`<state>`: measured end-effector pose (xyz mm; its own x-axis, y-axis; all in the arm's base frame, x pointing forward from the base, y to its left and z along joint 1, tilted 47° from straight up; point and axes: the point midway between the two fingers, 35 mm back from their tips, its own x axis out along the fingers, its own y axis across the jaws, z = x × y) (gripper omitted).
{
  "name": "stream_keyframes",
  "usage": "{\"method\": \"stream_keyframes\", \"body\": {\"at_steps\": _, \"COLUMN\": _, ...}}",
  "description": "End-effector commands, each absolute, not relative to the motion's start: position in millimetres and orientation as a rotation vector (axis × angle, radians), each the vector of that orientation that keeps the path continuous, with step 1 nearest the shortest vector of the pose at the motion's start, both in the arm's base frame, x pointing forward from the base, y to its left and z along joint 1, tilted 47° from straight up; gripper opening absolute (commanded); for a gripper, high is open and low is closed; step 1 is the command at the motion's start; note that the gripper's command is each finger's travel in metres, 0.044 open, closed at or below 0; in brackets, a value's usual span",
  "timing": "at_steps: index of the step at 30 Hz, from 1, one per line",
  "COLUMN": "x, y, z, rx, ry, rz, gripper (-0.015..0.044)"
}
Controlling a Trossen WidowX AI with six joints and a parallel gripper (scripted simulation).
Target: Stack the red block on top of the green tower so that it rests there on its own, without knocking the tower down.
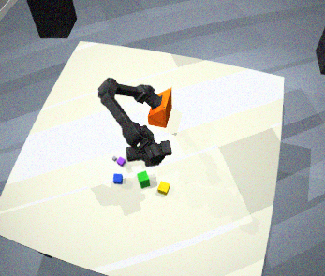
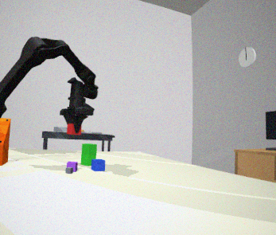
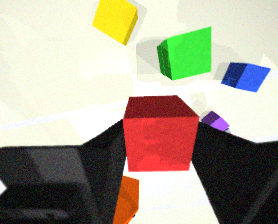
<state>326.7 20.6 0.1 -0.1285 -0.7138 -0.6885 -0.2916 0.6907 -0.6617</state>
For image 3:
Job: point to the small purple block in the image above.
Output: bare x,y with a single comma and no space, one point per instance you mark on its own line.
215,120

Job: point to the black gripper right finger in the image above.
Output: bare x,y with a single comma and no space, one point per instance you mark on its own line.
237,174

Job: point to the green block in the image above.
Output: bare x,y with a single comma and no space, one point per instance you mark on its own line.
160,56
188,54

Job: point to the yellow block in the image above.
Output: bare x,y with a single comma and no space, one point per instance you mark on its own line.
116,18

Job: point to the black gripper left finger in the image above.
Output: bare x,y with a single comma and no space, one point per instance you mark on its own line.
95,166

